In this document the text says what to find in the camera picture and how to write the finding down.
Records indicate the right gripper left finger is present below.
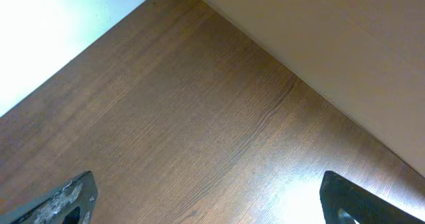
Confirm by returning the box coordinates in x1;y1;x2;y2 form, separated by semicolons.
1;171;98;224

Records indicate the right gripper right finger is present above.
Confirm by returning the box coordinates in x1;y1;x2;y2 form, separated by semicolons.
319;171;424;224

